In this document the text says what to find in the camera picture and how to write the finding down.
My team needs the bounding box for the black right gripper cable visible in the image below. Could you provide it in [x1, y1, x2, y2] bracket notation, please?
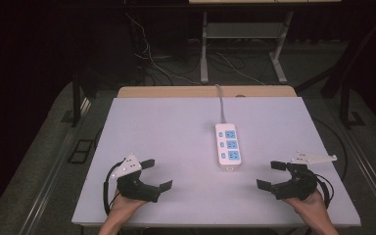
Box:
[313, 173, 336, 210]

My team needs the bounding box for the black metal stand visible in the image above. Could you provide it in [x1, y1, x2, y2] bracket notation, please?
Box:
[62, 70, 94, 129]
[338, 77, 366, 130]

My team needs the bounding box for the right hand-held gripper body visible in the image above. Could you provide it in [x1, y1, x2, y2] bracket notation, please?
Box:
[270, 150, 339, 202]

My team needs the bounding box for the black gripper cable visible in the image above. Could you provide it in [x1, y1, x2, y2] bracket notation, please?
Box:
[313, 173, 336, 210]
[102, 159, 126, 216]

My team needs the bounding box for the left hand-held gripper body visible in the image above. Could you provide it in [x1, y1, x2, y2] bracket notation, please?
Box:
[111, 153, 162, 204]

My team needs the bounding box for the black rectangular floor frame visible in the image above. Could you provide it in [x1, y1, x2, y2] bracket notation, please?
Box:
[67, 139, 96, 165]

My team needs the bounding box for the long white floor cable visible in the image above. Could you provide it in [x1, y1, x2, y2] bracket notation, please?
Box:
[124, 12, 204, 87]

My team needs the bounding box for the person's left hand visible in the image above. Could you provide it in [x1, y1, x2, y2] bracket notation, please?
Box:
[109, 188, 149, 220]

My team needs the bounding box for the white blue power strip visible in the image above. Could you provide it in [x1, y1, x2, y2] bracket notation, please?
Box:
[214, 122, 243, 171]

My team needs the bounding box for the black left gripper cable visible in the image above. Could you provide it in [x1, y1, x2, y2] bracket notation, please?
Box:
[102, 159, 126, 216]

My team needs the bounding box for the grey power strip cable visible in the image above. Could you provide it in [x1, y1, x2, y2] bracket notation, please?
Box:
[214, 83, 227, 125]

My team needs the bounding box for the person's right hand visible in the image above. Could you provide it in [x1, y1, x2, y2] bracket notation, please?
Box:
[281, 189, 331, 221]

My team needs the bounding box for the short white floor cable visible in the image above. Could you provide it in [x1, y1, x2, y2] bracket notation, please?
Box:
[214, 51, 266, 87]

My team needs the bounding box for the grey metal table frame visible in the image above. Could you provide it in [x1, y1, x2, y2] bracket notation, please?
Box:
[199, 9, 295, 85]

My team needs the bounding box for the aluminium floor rail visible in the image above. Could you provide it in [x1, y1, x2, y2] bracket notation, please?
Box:
[19, 97, 93, 235]
[338, 125, 376, 223]

